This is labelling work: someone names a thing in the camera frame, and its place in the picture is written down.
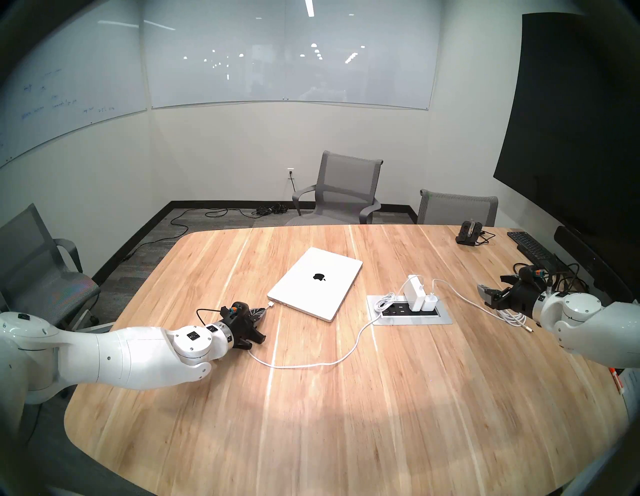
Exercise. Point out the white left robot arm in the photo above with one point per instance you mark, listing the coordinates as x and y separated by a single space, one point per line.
125 355

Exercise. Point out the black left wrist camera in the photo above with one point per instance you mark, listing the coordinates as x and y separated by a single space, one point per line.
241 309

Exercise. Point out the red and white marker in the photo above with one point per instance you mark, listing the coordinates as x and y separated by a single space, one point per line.
617 380

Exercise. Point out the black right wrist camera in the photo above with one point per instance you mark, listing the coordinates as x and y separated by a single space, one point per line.
531 272

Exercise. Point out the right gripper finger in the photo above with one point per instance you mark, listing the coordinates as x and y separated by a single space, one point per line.
489 295
511 278

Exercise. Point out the large clean glass whiteboard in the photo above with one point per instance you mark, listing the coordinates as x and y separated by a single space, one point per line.
275 60

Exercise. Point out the grey table power outlet box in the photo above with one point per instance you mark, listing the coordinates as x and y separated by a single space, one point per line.
425 319

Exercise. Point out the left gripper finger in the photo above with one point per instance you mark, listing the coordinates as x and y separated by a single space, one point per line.
258 311
258 317

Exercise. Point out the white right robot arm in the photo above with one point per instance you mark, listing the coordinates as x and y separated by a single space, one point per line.
600 325

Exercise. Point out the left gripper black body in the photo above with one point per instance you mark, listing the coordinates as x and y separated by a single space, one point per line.
242 332

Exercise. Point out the white printed paper sheet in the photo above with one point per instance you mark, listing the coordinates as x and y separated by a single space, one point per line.
631 387

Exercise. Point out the grey mesh chair without arms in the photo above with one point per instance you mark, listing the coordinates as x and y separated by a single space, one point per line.
457 210

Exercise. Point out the glass whiteboard with writing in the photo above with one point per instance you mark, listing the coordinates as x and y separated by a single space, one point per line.
65 90

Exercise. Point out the large black TV screen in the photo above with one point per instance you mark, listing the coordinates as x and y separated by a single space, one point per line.
575 125

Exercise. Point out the black controller charging dock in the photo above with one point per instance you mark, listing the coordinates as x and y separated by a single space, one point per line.
469 235

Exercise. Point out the black keyboard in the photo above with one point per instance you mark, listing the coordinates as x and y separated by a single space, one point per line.
530 247

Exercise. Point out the small white power adapter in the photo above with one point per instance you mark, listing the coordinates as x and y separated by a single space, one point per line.
430 303

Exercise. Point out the grey mesh armchair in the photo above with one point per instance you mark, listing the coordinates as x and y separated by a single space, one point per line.
347 175

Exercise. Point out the dark grey office chair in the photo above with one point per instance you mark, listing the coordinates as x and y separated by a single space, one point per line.
25 250

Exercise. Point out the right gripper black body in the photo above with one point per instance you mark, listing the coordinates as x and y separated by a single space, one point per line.
522 297

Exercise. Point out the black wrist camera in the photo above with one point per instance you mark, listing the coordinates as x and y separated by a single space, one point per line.
241 309
531 272

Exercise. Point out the large white power adapter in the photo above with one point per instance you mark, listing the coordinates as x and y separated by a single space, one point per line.
415 295

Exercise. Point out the silver MacBook laptop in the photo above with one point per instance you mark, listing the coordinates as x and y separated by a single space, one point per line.
300 290

